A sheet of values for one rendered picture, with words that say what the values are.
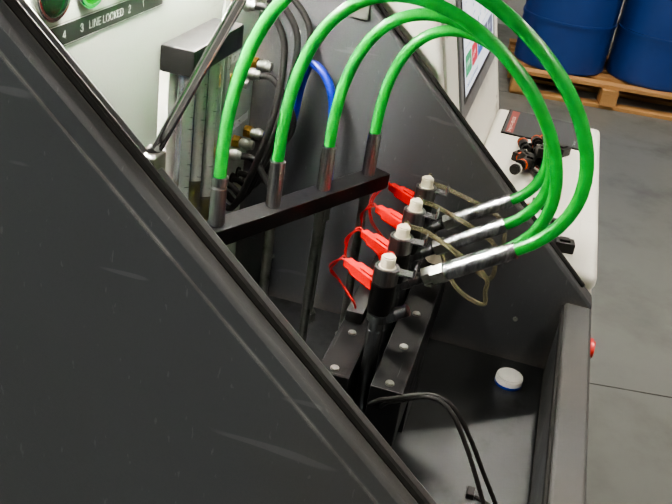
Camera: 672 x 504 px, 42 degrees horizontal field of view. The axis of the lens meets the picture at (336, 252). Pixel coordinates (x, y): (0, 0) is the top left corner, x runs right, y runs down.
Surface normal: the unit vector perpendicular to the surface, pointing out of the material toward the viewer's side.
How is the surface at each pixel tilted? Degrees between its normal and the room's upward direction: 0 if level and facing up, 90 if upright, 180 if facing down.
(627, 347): 0
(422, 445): 0
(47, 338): 90
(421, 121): 90
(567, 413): 0
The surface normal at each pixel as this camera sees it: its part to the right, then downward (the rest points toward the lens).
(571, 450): 0.14, -0.87
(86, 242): -0.27, 0.43
